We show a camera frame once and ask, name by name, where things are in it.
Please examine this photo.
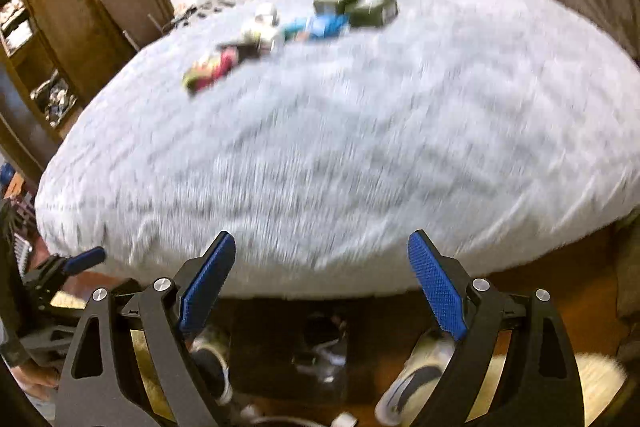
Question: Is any dark wooden wardrobe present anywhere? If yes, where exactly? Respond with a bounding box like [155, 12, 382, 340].
[0, 0, 173, 180]

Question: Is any dark trash bin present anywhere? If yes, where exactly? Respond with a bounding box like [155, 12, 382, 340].
[230, 299, 351, 400]

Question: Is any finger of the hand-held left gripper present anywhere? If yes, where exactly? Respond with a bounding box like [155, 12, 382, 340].
[22, 246, 107, 303]

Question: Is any white sneaker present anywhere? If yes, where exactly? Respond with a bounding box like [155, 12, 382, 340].
[375, 332, 456, 425]

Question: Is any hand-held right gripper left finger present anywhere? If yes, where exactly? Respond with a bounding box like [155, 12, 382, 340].
[54, 231, 237, 427]

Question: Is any red green sock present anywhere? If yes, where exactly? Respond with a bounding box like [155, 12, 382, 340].
[182, 47, 238, 95]

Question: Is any grey textured blanket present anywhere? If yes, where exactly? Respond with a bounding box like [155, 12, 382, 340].
[35, 0, 640, 300]

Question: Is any dark green box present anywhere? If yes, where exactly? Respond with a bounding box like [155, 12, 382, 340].
[314, 0, 366, 15]
[347, 0, 399, 28]

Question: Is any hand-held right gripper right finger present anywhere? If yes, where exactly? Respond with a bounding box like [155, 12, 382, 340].
[407, 229, 586, 427]

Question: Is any person's left hand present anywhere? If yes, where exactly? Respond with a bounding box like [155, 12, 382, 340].
[7, 363, 63, 408]

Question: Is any blue sock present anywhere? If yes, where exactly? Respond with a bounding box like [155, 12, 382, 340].
[282, 13, 351, 42]

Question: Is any yellow fluffy rug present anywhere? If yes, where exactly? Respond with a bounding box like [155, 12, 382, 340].
[492, 352, 628, 427]

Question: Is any white sock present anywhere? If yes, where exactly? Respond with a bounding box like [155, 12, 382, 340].
[242, 4, 284, 54]

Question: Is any dark sneaker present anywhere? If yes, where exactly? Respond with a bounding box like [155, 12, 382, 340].
[187, 324, 233, 405]

